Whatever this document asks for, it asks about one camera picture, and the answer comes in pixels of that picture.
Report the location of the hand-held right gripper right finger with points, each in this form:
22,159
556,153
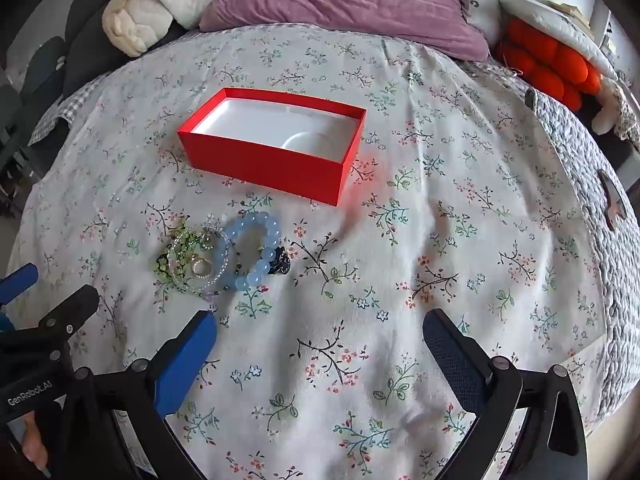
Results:
452,360

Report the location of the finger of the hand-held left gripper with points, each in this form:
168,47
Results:
70,307
17,280

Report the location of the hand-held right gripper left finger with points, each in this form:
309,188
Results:
186,360

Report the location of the black hair clip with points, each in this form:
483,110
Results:
280,262

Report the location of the red cardboard box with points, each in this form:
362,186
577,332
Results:
272,140

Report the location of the person's left hand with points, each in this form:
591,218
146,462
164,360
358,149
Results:
31,447

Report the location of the floral bedsheet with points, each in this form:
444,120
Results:
400,260

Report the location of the grey checkered cloth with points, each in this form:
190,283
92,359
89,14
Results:
65,115

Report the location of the grey patterned quilt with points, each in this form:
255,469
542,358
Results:
590,185

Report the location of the dark chair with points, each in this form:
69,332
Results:
60,55

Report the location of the cream quilted blanket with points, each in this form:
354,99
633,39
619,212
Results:
145,15

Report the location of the orange knitted cushion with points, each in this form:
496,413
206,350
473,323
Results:
550,65

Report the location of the white padded pillow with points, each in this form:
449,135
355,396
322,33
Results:
530,15

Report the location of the purple pillow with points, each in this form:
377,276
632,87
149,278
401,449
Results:
350,5

